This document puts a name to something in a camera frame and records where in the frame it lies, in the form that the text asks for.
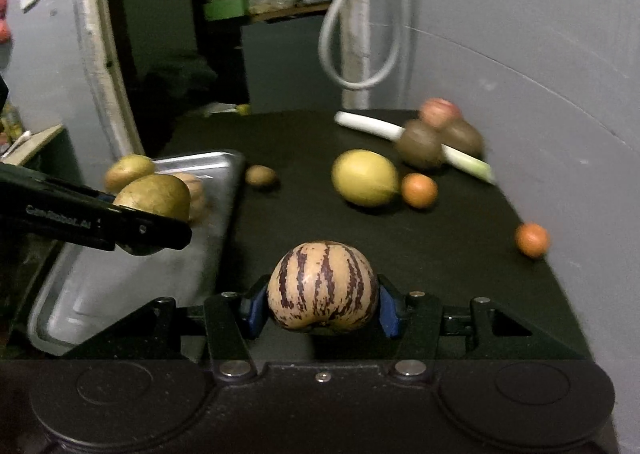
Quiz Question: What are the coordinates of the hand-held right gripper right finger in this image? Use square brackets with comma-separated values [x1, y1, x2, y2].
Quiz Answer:
[377, 274, 588, 380]

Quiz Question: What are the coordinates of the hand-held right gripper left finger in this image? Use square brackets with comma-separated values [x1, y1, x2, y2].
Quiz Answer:
[65, 276, 271, 382]

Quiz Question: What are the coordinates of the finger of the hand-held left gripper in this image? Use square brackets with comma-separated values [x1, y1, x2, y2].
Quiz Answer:
[0, 161, 118, 207]
[97, 206, 194, 252]

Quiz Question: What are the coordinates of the metal tray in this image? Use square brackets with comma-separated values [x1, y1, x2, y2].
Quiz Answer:
[27, 150, 246, 357]

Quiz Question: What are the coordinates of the small brown kiwi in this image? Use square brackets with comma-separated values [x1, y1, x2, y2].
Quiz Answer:
[245, 165, 278, 191]

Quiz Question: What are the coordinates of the orange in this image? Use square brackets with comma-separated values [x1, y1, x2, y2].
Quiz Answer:
[401, 173, 439, 210]
[515, 222, 551, 258]

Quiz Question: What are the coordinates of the large yellow lemon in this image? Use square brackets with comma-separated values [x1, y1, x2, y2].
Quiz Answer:
[331, 149, 401, 208]

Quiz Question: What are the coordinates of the large brown kiwi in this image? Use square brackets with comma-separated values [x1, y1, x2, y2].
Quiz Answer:
[440, 118, 485, 159]
[396, 119, 445, 171]

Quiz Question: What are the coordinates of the wooden board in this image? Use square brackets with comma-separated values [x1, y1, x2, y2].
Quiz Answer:
[0, 124, 66, 166]

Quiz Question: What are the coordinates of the white green leek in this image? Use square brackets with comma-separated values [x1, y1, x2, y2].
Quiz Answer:
[334, 110, 497, 184]

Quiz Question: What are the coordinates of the red apple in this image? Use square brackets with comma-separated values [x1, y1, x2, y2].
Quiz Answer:
[419, 97, 463, 129]

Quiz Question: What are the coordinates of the green box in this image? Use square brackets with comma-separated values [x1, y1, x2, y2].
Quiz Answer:
[202, 0, 251, 21]

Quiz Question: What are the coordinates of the wooden shelf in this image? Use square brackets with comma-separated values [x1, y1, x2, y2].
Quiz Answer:
[249, 1, 335, 25]

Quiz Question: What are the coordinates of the white hose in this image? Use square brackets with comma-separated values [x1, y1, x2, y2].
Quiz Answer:
[319, 0, 403, 90]

